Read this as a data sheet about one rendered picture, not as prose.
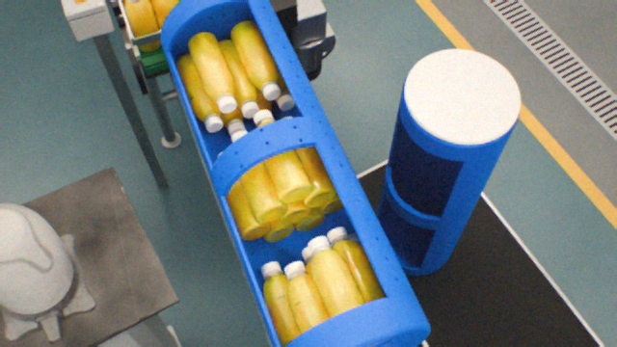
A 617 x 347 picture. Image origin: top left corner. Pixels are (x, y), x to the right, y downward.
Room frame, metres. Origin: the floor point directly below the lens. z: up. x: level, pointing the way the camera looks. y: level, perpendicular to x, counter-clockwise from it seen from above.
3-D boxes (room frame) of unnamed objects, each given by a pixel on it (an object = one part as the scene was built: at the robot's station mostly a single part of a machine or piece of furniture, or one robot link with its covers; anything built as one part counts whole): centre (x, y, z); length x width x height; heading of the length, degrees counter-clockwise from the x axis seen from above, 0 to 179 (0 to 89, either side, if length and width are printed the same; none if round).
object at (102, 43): (1.24, 0.58, 0.50); 0.04 x 0.04 x 1.00; 21
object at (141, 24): (1.20, 0.43, 0.99); 0.07 x 0.07 x 0.19
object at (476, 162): (0.91, -0.38, 0.59); 0.28 x 0.28 x 0.88
